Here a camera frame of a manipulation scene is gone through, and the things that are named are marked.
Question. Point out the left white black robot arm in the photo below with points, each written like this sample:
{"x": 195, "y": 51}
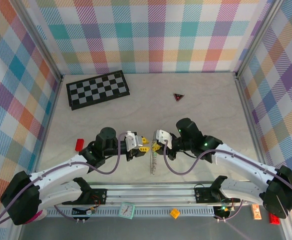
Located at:
{"x": 56, "y": 172}

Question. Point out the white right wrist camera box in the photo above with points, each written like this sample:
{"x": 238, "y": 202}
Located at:
{"x": 163, "y": 137}

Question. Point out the aluminium table side rail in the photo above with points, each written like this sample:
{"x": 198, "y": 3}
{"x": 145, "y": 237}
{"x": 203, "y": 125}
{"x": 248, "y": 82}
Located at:
{"x": 246, "y": 107}
{"x": 53, "y": 105}

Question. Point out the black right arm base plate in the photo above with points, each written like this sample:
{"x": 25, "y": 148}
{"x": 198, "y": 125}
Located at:
{"x": 203, "y": 195}

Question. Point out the aluminium mounting rail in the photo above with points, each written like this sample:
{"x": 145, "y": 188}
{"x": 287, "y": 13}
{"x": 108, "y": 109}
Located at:
{"x": 148, "y": 193}

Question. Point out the yellow toy brick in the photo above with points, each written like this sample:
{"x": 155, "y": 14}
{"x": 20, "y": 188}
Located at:
{"x": 175, "y": 213}

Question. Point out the pink plastic cup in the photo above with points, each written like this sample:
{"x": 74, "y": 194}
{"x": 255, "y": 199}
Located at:
{"x": 39, "y": 214}

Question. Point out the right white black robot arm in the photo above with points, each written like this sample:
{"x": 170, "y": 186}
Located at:
{"x": 245, "y": 162}

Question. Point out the red toy brick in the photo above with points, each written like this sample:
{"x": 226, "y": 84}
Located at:
{"x": 274, "y": 220}

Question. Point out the aluminium frame post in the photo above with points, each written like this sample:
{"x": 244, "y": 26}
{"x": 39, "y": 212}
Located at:
{"x": 258, "y": 37}
{"x": 36, "y": 37}

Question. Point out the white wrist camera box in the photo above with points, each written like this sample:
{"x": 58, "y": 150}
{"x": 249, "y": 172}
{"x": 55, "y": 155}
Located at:
{"x": 163, "y": 137}
{"x": 132, "y": 141}

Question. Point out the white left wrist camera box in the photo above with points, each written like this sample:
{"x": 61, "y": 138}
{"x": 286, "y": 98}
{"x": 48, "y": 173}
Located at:
{"x": 132, "y": 141}

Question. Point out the small connector board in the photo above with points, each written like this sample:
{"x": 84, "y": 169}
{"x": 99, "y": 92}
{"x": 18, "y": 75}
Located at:
{"x": 86, "y": 212}

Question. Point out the red plastic block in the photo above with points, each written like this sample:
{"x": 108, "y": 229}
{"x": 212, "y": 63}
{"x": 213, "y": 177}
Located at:
{"x": 80, "y": 145}

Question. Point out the clear keyring band with rings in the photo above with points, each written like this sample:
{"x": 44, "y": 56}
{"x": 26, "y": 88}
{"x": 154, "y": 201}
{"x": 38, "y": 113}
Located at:
{"x": 152, "y": 166}

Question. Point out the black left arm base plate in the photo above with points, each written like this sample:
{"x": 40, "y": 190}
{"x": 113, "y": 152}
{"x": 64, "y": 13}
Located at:
{"x": 98, "y": 196}

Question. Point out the orange wooden block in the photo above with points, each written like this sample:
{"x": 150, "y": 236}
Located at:
{"x": 256, "y": 212}

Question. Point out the black grey chessboard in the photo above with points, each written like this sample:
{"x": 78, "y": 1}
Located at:
{"x": 98, "y": 90}

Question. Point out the black red triangle piece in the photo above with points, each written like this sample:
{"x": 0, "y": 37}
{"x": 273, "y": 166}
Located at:
{"x": 178, "y": 97}

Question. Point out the teal toy clock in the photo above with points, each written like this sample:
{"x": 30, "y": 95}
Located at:
{"x": 127, "y": 210}

